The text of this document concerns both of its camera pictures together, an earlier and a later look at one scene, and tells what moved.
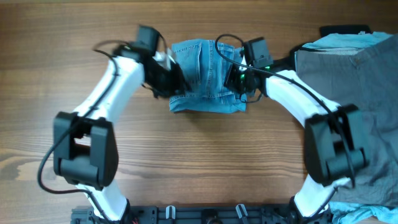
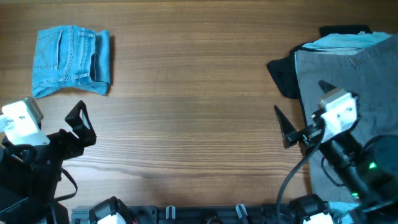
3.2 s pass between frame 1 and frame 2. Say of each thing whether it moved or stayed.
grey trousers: stayed
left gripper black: moved
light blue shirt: stayed
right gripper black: moved
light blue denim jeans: moved
